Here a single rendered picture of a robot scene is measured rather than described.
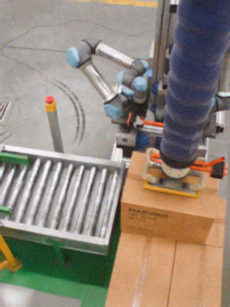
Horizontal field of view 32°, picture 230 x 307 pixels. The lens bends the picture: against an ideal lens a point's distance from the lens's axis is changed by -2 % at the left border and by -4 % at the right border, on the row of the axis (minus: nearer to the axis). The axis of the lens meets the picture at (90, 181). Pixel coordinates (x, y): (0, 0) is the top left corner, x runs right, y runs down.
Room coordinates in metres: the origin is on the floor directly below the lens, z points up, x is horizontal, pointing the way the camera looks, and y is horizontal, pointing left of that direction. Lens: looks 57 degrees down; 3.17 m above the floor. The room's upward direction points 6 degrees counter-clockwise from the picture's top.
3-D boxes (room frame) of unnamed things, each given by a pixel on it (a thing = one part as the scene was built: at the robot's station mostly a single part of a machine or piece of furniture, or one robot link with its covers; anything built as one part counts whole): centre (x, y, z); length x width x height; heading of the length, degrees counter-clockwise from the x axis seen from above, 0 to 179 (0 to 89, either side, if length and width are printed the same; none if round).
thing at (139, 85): (1.71, -0.34, 1.48); 0.09 x 0.08 x 0.11; 43
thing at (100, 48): (2.02, -0.22, 1.48); 0.49 x 0.11 x 0.12; 43
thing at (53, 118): (2.13, 0.24, 0.50); 0.07 x 0.07 x 1.00; 73
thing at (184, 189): (1.28, -0.48, 1.08); 0.34 x 0.10 x 0.05; 71
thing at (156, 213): (1.37, -0.52, 0.74); 0.60 x 0.40 x 0.40; 71
